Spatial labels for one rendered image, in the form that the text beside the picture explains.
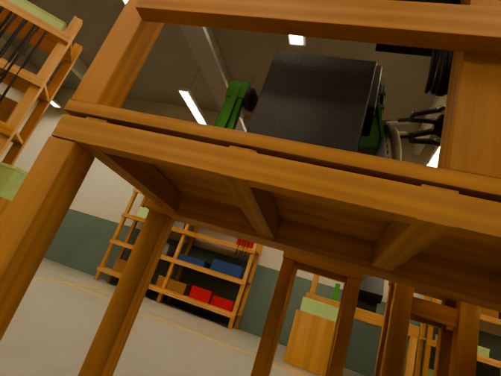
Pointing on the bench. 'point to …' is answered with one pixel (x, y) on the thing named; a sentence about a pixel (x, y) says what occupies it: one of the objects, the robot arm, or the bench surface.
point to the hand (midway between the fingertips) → (396, 128)
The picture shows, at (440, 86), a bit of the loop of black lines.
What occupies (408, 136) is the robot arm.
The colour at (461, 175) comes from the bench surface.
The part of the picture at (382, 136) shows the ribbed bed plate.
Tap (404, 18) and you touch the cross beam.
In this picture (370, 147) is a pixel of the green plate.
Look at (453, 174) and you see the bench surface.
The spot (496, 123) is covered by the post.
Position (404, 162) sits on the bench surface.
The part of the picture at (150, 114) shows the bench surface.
